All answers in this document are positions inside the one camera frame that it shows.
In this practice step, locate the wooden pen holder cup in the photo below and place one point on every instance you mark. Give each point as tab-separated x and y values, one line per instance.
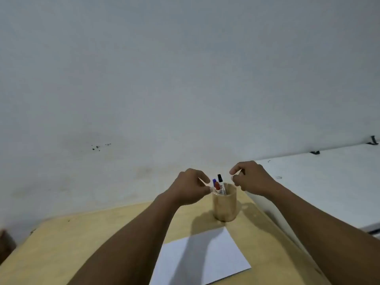
224	207

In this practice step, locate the black cap marker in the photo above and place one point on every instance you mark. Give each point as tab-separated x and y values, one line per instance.
220	178

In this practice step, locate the white side table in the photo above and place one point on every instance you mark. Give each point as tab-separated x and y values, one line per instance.
326	181

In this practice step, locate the person's left forearm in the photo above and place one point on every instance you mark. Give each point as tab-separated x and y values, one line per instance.
130	246

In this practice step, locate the black hinge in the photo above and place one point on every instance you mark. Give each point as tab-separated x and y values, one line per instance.
372	141
315	152

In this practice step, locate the person's right hand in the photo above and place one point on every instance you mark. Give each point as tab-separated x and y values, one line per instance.
252	178

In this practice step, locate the person's right forearm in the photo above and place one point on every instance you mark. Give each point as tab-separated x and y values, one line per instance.
326	234

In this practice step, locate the red cap marker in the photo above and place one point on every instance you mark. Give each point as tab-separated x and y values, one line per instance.
217	186

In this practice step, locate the white paper sheet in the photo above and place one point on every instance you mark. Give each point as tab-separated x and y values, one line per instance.
213	258

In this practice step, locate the blue cap marker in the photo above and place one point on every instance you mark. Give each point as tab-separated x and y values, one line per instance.
214	181

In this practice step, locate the person's left hand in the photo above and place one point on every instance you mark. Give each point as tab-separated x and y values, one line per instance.
187	188

